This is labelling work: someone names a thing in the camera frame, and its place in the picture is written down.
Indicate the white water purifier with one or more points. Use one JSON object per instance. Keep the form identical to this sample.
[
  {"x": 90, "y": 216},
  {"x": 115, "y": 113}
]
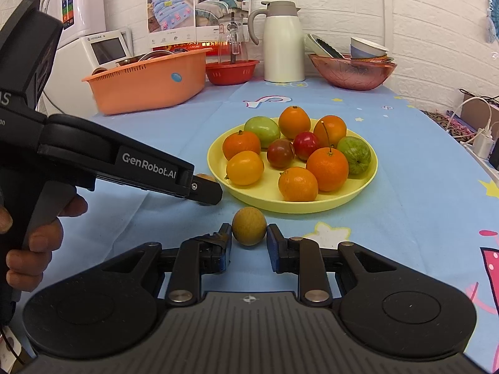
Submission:
[{"x": 79, "y": 18}]

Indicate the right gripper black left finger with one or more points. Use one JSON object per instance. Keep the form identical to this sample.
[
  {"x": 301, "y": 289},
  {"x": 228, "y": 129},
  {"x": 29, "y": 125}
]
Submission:
[{"x": 119, "y": 303}]

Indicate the brown longan fruit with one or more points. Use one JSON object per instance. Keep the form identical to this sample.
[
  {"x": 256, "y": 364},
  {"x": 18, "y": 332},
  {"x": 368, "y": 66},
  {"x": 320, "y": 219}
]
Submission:
[
  {"x": 206, "y": 176},
  {"x": 249, "y": 226}
]

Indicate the blue round wall fan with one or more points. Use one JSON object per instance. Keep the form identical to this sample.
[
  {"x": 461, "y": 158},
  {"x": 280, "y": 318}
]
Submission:
[{"x": 492, "y": 29}]

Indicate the small orange tangerine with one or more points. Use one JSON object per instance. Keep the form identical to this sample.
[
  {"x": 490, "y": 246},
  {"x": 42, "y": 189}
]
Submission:
[{"x": 297, "y": 184}]

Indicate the smooth green fruit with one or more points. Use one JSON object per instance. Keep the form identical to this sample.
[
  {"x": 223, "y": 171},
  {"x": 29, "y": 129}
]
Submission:
[{"x": 265, "y": 128}]

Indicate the red cherry tomato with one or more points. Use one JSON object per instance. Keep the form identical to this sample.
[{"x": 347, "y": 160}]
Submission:
[{"x": 305, "y": 144}]

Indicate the blue patterned tablecloth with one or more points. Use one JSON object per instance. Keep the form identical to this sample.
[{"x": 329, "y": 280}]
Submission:
[{"x": 430, "y": 207}]

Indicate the yellow plastic plate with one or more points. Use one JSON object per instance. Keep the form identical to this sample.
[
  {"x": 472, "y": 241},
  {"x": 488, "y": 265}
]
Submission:
[{"x": 264, "y": 194}]

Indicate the green guava fruit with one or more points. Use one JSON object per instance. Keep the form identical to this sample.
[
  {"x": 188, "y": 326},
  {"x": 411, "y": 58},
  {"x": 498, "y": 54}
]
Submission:
[{"x": 357, "y": 153}]

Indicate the red plastic basket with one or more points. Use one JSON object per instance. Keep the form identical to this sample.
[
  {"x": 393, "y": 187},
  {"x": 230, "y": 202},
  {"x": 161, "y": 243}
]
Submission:
[{"x": 227, "y": 73}]

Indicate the person's left hand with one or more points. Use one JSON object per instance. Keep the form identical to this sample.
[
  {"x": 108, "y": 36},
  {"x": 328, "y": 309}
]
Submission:
[{"x": 26, "y": 266}]

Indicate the bedding poster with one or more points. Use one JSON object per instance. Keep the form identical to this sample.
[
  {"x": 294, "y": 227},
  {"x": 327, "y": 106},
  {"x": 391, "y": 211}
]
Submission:
[{"x": 176, "y": 22}]

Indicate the large orange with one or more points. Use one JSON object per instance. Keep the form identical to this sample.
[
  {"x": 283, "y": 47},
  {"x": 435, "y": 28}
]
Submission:
[
  {"x": 330, "y": 130},
  {"x": 292, "y": 121}
]

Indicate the white blue ceramic bowl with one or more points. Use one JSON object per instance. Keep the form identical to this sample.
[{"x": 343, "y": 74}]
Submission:
[{"x": 362, "y": 48}]

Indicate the white thermos jug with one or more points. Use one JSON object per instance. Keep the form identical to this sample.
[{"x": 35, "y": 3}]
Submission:
[{"x": 283, "y": 41}]

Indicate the white power adapter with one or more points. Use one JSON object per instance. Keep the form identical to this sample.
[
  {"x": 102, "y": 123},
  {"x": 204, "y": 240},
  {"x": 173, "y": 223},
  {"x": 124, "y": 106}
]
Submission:
[{"x": 483, "y": 143}]

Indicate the tangerine with leaf calyx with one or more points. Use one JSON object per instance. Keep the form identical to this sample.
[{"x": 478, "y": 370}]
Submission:
[{"x": 240, "y": 141}]

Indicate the pink glass bowl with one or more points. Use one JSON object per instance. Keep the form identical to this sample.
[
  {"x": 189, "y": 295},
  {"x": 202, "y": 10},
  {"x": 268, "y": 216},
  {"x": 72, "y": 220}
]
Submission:
[{"x": 352, "y": 74}]

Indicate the stemmed tangerine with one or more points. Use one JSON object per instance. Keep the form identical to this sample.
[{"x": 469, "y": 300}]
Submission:
[{"x": 327, "y": 164}]

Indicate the dark red tomato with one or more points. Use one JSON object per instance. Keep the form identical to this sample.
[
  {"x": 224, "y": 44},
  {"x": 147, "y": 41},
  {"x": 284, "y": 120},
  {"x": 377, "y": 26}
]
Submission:
[{"x": 280, "y": 154}]

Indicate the orange plastic basket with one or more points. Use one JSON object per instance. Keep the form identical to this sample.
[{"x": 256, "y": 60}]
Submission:
[{"x": 152, "y": 84}]

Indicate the white countertop appliance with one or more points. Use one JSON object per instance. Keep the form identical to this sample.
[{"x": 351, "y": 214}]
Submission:
[{"x": 66, "y": 90}]

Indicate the yellow orange citrus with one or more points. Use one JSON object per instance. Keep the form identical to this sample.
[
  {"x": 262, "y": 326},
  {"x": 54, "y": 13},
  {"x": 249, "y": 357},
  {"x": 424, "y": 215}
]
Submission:
[{"x": 245, "y": 168}]

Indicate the cardboard box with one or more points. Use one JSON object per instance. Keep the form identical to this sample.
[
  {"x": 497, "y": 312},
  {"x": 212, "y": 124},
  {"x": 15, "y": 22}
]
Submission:
[{"x": 476, "y": 114}]

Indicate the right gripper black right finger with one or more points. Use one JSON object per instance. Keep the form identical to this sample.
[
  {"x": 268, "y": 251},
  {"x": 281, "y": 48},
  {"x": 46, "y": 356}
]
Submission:
[{"x": 383, "y": 305}]

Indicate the glass pitcher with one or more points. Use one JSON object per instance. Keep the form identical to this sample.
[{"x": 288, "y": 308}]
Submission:
[{"x": 231, "y": 41}]

